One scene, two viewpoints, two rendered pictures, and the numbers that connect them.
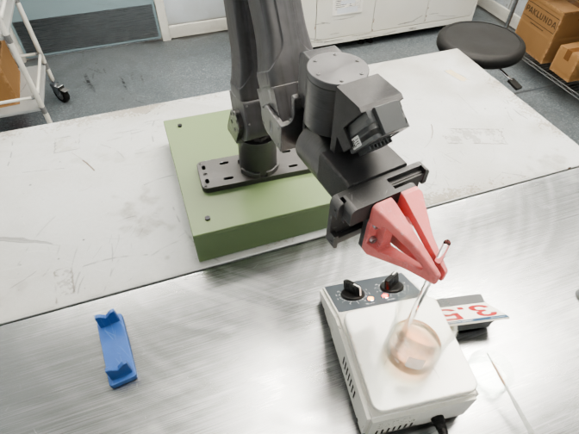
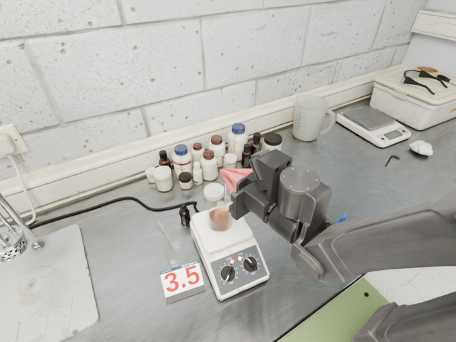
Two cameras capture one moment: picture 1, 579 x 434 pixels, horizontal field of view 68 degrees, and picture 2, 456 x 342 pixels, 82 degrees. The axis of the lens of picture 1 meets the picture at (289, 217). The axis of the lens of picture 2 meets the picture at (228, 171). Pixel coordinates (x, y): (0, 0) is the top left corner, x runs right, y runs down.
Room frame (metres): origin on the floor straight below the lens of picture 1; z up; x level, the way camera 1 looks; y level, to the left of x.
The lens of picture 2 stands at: (0.61, -0.20, 1.50)
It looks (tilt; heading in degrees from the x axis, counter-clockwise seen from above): 40 degrees down; 168
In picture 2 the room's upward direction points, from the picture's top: straight up
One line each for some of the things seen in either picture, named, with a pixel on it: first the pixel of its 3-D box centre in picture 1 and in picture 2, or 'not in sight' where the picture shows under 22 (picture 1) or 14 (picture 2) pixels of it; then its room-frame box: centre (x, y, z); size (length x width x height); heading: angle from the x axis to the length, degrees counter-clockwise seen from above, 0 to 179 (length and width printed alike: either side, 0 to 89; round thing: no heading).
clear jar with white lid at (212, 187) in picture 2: not in sight; (214, 199); (0.08, -0.13, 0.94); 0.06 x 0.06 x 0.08
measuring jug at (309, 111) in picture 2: not in sight; (311, 120); (-0.23, 0.32, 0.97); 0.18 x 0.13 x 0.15; 29
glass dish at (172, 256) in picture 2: (488, 372); (176, 252); (0.22, -0.25, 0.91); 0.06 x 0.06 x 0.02
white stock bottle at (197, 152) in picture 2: not in sight; (198, 155); (-0.14, -0.15, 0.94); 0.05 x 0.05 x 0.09
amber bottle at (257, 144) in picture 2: not in sight; (256, 146); (-0.13, 0.06, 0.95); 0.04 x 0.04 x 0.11
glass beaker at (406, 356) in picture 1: (415, 334); (220, 214); (0.21, -0.14, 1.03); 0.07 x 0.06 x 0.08; 27
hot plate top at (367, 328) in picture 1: (407, 350); (221, 225); (0.22, -0.13, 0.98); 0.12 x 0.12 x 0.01; 12
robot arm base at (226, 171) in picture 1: (258, 150); not in sight; (0.55, 0.05, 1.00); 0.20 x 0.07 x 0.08; 107
